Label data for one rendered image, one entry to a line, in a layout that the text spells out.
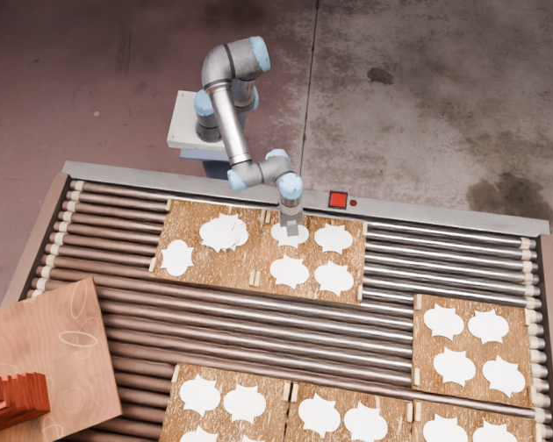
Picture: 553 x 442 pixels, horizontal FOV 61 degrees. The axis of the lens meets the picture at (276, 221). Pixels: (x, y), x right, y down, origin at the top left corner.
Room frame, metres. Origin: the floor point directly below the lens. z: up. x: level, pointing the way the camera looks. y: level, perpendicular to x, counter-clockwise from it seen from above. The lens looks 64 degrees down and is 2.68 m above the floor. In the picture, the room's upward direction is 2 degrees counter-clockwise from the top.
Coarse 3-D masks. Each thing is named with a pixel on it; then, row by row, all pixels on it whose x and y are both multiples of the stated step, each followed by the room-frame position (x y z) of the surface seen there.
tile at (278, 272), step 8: (272, 264) 0.65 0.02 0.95; (280, 264) 0.65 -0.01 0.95; (288, 264) 0.65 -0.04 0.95; (296, 264) 0.65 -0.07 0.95; (272, 272) 0.62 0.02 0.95; (280, 272) 0.62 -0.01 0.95; (288, 272) 0.62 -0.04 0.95; (296, 272) 0.62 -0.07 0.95; (304, 272) 0.61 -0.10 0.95; (280, 280) 0.59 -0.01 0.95; (288, 280) 0.58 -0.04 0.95; (296, 280) 0.58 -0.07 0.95; (304, 280) 0.58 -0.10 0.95
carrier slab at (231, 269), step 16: (176, 208) 0.92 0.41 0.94; (192, 208) 0.92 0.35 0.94; (208, 208) 0.91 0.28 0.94; (224, 208) 0.91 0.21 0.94; (240, 208) 0.91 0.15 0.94; (176, 224) 0.85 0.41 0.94; (192, 224) 0.84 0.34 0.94; (256, 224) 0.83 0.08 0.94; (160, 240) 0.77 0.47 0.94; (192, 240) 0.77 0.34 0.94; (256, 240) 0.76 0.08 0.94; (160, 256) 0.71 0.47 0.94; (192, 256) 0.70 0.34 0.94; (208, 256) 0.70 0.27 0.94; (224, 256) 0.70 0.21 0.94; (240, 256) 0.69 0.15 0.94; (256, 256) 0.69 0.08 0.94; (160, 272) 0.64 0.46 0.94; (192, 272) 0.63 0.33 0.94; (208, 272) 0.63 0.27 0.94; (224, 272) 0.63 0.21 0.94; (240, 272) 0.63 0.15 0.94; (240, 288) 0.56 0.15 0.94
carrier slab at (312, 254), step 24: (312, 216) 0.86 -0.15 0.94; (264, 240) 0.76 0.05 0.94; (312, 240) 0.75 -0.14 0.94; (360, 240) 0.74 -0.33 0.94; (264, 264) 0.66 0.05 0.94; (312, 264) 0.65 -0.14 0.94; (336, 264) 0.65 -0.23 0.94; (360, 264) 0.64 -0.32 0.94; (264, 288) 0.56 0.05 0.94; (288, 288) 0.56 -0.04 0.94; (312, 288) 0.55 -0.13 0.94
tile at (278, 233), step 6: (276, 228) 0.80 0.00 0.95; (282, 228) 0.80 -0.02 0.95; (300, 228) 0.80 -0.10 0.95; (276, 234) 0.78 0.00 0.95; (282, 234) 0.78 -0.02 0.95; (300, 234) 0.77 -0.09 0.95; (306, 234) 0.77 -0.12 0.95; (276, 240) 0.75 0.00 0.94; (282, 240) 0.75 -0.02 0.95; (288, 240) 0.75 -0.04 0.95; (294, 240) 0.75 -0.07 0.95; (300, 240) 0.75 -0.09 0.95; (294, 246) 0.72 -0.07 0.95
